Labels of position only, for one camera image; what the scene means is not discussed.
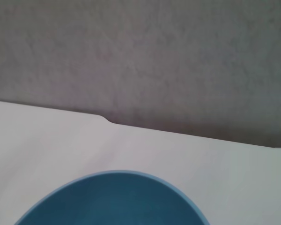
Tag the blue bowl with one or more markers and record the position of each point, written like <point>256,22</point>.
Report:
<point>112,201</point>

